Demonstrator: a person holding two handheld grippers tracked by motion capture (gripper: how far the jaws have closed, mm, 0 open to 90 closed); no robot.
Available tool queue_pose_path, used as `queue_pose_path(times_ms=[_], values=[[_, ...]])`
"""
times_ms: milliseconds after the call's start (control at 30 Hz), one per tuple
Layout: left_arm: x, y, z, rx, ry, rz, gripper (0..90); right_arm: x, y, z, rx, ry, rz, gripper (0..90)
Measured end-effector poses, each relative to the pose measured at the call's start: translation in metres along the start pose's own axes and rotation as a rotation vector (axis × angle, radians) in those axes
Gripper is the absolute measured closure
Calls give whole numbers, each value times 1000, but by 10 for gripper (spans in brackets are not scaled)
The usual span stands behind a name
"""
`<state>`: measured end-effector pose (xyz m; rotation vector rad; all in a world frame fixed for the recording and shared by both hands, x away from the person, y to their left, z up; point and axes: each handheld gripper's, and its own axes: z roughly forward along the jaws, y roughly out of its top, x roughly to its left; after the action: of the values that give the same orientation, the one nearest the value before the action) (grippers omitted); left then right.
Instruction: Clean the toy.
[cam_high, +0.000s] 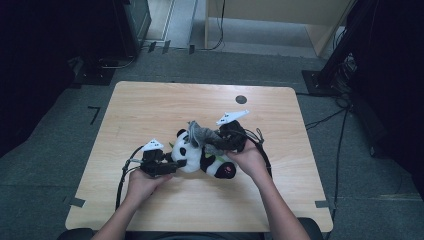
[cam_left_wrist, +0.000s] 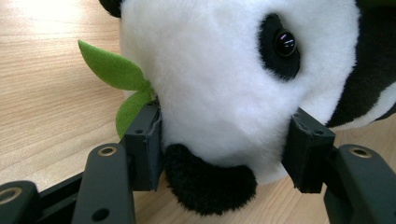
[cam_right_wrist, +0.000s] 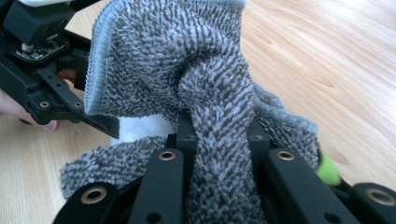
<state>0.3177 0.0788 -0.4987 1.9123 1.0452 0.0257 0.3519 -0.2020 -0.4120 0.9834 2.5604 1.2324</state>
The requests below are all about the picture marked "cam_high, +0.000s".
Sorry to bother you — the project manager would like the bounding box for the black hanging cable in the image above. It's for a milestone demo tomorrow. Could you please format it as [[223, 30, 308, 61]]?
[[199, 0, 226, 52]]

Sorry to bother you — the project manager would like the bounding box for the grey fuzzy cloth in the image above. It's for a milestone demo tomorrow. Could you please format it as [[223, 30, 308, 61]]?
[[186, 120, 225, 158]]

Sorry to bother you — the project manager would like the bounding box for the looped black floor cable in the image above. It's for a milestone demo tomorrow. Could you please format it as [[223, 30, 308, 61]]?
[[98, 54, 136, 70]]

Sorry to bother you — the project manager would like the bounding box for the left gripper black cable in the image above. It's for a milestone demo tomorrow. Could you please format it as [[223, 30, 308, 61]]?
[[114, 146, 148, 211]]

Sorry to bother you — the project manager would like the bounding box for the black angled tape mark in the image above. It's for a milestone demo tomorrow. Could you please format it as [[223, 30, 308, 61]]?
[[87, 105, 101, 126]]

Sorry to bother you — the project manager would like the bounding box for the black chair armrest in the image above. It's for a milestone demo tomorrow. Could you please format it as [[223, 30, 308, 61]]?
[[296, 218, 325, 240], [56, 228, 101, 240]]

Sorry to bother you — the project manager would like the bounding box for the person's left hand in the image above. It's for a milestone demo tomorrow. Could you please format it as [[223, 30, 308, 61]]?
[[126, 168, 174, 205]]

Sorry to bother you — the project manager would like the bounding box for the person's right hand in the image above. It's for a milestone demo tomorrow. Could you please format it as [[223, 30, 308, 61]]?
[[226, 139, 268, 181]]

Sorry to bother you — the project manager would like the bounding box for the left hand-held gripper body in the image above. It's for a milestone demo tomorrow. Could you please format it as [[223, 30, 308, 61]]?
[[139, 138, 178, 178]]

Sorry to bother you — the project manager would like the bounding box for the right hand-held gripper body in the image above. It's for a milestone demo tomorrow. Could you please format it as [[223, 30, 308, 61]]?
[[215, 109, 250, 153]]

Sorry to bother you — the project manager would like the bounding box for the black metal stand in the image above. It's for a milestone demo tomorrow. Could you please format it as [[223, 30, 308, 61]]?
[[301, 0, 359, 98]]

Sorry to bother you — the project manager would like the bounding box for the long black floor cable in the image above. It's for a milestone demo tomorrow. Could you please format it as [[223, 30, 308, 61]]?
[[324, 109, 349, 240]]

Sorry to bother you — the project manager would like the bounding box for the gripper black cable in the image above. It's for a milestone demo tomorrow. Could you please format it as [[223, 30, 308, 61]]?
[[244, 128, 273, 178], [114, 146, 148, 211]]

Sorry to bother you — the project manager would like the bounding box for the black stand base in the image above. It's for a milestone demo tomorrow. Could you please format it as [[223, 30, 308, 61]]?
[[71, 56, 116, 87]]

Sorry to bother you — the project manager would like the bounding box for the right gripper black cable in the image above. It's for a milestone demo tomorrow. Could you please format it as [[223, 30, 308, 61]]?
[[244, 128, 273, 178]]

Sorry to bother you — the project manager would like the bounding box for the person's dark clothing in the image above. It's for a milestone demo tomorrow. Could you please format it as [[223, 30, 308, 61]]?
[[126, 231, 268, 240]]

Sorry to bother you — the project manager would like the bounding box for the panda plush toy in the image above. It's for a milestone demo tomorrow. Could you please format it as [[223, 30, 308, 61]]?
[[170, 128, 238, 180]]

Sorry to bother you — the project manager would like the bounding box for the black curtain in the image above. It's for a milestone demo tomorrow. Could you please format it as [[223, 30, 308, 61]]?
[[346, 0, 424, 194], [0, 0, 114, 158]]

